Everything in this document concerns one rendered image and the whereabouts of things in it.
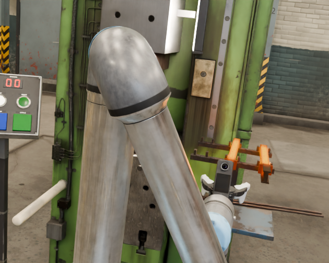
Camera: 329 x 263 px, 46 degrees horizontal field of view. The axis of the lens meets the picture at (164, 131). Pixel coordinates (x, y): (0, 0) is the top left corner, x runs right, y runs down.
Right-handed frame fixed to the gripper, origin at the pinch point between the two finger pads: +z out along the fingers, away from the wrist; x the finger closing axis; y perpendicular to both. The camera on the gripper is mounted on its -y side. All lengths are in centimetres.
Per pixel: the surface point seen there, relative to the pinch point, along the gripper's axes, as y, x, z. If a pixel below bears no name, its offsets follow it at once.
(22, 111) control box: -3, -93, 29
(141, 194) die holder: 29, -38, 39
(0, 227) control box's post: 59, -105, 31
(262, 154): -0.9, 11.4, 32.2
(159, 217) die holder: 39, -28, 40
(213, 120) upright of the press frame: -6, -12, 61
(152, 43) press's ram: -38, -41, 45
